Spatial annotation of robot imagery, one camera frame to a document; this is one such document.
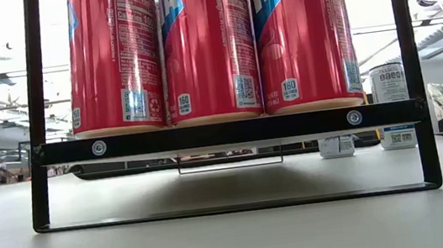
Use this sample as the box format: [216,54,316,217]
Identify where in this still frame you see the red Fanta soda can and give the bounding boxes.
[155,0,266,129]
[56,0,172,141]
[249,0,367,119]

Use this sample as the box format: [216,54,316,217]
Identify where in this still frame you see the tall white can blue band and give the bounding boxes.
[318,133,356,161]
[367,60,419,152]

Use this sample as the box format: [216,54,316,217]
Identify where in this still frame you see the wooden shelf black metal frame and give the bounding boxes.
[5,0,443,239]

